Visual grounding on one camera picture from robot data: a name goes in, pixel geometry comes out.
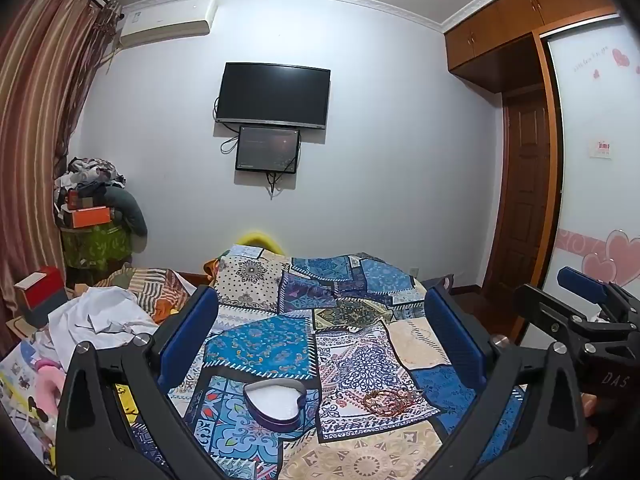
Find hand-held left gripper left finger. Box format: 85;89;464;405
56;285;221;480

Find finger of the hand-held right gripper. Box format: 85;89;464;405
558;266;626;307
515;284;601;346

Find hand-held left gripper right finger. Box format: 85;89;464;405
424;285;588;480

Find red braided bracelet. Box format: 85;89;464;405
362;387;426;417

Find purple heart-shaped tin box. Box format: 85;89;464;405
241;379;308;433

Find person's right hand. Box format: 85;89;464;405
581;393;607;445

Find orange striped blanket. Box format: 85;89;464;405
95;265;196;323

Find white wardrobe door pink hearts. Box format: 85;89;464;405
545;12;640;311

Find white cloth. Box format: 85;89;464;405
47;286;161;361

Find blue patchwork blanket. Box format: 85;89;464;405
115;245;531;480

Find white paper card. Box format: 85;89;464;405
227;245;266;261

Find brown wooden door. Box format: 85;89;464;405
482;87;558;291

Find yellow round object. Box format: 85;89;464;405
236;230;283;253

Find pink plush toy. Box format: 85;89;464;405
30;360;68;421

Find red box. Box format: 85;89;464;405
14;266;68;311

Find orange box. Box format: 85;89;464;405
70;205;112;228

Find printed colourful sheet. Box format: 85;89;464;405
0;340;66;471

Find pile of clothes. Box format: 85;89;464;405
54;156;148;238

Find striped brown curtain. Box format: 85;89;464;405
0;0;118;321

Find wooden overhead cabinet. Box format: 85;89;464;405
444;0;621;93

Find white air conditioner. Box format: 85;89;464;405
118;0;218;50

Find small black wall monitor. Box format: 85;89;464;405
235;125;302;173

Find black wall television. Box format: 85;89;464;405
215;62;332;131

